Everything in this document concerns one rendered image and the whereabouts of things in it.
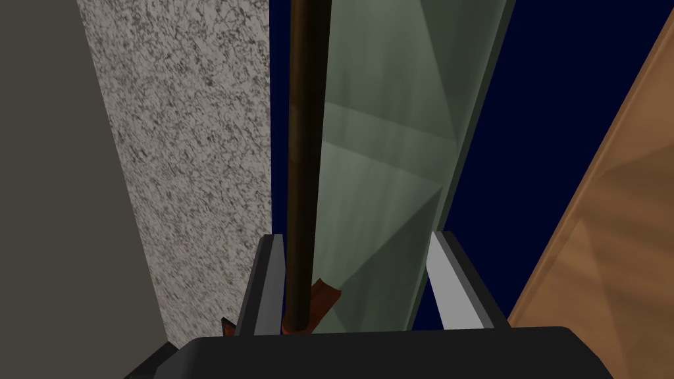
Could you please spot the green glass cupboard door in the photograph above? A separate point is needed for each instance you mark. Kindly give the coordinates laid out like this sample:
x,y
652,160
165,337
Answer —
x,y
389,158

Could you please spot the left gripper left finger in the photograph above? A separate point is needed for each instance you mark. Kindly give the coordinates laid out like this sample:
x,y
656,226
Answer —
x,y
266,295

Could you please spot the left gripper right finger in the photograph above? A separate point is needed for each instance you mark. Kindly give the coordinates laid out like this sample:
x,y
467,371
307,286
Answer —
x,y
457,289

